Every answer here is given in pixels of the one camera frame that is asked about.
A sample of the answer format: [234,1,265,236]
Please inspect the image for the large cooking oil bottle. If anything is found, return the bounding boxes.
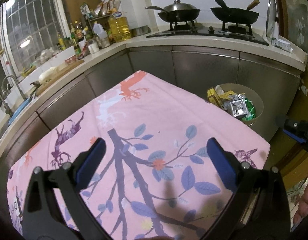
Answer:
[108,8,132,42]

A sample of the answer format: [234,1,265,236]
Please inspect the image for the beige trash bin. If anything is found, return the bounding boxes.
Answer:
[207,83,264,127]

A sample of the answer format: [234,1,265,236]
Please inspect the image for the glass pot lid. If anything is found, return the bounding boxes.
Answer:
[265,0,277,38]

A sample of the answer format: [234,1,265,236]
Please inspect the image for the wooden cutting board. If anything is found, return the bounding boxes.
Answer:
[36,60,85,96]

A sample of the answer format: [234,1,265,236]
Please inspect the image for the pink floral tablecloth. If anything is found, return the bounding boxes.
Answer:
[6,71,270,239]

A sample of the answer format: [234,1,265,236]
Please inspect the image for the gas stove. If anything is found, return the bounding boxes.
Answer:
[147,21,269,46]

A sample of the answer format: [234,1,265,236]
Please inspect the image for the black wok wooden handle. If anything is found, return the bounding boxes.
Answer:
[211,0,259,25]

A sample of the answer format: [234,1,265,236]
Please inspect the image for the silver foil snack bag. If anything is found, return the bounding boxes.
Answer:
[223,94,247,119]

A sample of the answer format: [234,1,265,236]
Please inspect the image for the kitchen window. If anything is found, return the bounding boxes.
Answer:
[0,0,67,76]

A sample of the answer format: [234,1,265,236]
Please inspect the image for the kitchen faucet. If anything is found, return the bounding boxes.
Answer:
[0,75,27,116]

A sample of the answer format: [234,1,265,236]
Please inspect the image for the yellow snack wrapper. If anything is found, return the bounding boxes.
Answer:
[207,85,236,108]

